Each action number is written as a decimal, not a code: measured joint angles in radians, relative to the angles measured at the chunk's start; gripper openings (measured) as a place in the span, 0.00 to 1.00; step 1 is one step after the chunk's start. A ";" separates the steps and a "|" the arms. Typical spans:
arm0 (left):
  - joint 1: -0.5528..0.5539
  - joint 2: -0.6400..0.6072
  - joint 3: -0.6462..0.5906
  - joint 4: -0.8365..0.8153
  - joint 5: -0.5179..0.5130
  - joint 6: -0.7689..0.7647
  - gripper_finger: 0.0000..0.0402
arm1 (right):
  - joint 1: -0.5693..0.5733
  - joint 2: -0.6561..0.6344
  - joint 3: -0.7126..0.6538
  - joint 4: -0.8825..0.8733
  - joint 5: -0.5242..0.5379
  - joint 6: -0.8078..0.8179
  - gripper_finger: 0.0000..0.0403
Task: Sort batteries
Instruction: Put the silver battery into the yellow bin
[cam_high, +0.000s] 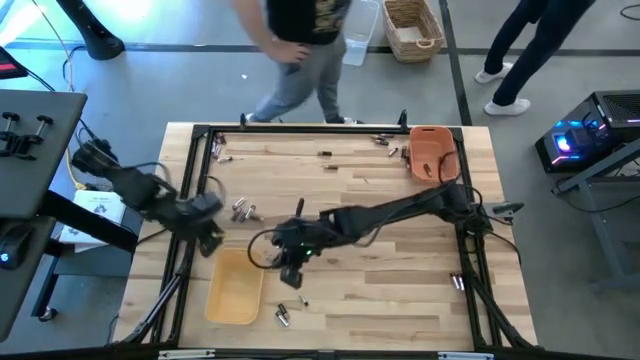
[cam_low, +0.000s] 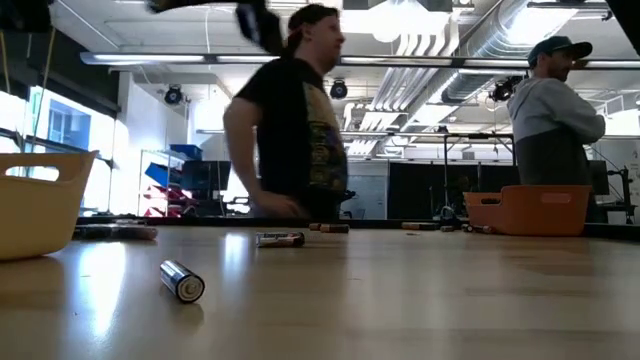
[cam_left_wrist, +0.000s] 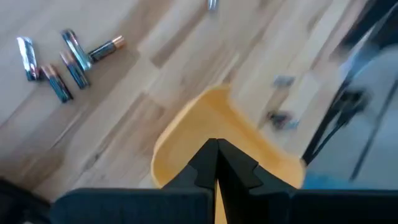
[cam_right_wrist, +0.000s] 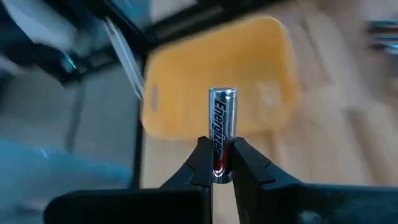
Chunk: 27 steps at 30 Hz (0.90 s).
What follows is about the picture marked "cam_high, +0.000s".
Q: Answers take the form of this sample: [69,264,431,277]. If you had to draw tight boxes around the orange plastic bin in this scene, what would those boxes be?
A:
[408,125,461,185]

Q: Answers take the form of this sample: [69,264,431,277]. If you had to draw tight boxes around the black stand base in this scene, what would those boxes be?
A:
[54,0,126,62]

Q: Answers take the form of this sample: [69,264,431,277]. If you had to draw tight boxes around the person's hand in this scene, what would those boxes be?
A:
[269,40,312,65]

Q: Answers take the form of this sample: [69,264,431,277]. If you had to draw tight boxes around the yellow plastic bin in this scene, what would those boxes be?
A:
[205,247,266,326]

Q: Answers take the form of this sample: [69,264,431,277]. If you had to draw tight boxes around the grey metal desk frame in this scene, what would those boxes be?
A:
[551,137,640,295]

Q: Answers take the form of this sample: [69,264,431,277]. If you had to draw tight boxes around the small grey black bracket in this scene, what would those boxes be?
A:
[491,200,526,220]

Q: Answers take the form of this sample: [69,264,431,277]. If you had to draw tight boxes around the black device with red light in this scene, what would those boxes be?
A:
[0,46,30,81]

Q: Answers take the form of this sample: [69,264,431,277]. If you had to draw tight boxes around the yellow cable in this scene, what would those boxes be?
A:
[29,0,87,192]

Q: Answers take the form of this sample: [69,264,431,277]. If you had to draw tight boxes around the woven wicker basket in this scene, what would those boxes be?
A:
[381,0,447,64]

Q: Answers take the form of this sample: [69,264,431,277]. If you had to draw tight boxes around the black aluminium table frame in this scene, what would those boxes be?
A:
[117,123,539,360]

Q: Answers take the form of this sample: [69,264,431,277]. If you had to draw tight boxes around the white printed booklet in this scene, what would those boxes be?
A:
[58,189,129,246]

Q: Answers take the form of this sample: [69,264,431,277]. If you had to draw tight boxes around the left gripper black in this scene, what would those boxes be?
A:
[172,192,227,259]

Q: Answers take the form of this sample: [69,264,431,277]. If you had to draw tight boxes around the silver metal bracket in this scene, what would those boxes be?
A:
[157,349,217,360]
[437,351,495,360]

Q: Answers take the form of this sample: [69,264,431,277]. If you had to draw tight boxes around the black clamp with knobs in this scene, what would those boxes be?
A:
[0,111,55,162]

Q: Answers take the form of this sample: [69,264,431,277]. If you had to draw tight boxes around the black computer mouse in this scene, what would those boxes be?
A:
[0,224,34,272]

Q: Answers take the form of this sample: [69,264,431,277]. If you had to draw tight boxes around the person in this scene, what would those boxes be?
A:
[231,0,365,126]
[473,0,597,118]

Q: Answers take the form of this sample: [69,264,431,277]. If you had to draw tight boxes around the black computer tower with lights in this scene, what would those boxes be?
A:
[533,89,640,175]

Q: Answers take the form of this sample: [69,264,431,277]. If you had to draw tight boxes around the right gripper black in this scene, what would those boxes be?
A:
[271,217,324,290]

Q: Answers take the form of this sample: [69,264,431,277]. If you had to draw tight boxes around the clear plastic storage bin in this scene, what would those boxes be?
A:
[341,0,381,67]

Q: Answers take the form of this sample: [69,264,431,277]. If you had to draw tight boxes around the black desk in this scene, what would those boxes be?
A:
[0,89,140,344]

